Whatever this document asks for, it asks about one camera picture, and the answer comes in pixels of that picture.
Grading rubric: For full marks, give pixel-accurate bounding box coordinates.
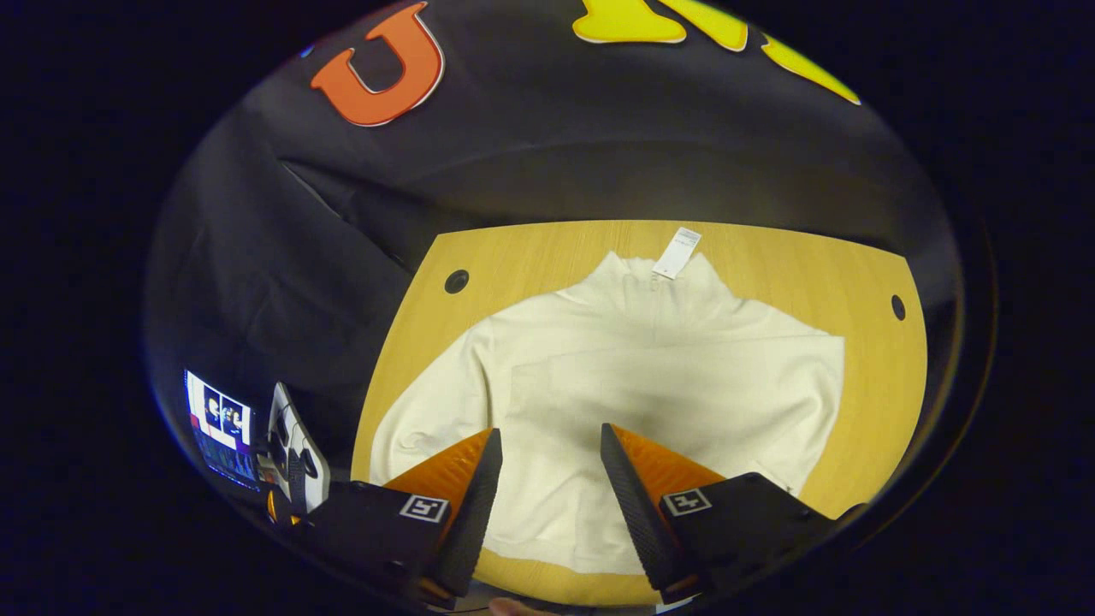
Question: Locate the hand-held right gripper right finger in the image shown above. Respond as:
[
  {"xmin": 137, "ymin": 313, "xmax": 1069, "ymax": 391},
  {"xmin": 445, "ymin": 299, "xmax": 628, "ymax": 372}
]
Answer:
[{"xmin": 600, "ymin": 423, "xmax": 839, "ymax": 604}]

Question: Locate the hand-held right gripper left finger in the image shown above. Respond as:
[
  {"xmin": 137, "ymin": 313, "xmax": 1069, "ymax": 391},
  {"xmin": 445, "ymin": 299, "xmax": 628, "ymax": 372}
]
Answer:
[{"xmin": 304, "ymin": 427, "xmax": 505, "ymax": 610}]

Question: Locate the cream sweatshirt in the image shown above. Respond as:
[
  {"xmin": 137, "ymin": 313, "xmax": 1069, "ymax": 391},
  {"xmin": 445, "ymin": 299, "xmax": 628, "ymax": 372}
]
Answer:
[{"xmin": 368, "ymin": 251, "xmax": 846, "ymax": 576}]

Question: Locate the lit computer monitor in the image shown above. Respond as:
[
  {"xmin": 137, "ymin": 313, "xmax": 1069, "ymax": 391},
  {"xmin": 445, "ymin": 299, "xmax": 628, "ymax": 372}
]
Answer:
[{"xmin": 184, "ymin": 369, "xmax": 260, "ymax": 491}]

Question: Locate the black backdrop cloth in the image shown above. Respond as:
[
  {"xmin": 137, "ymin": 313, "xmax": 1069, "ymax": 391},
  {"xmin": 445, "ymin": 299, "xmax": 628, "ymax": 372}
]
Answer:
[{"xmin": 145, "ymin": 0, "xmax": 963, "ymax": 480}]

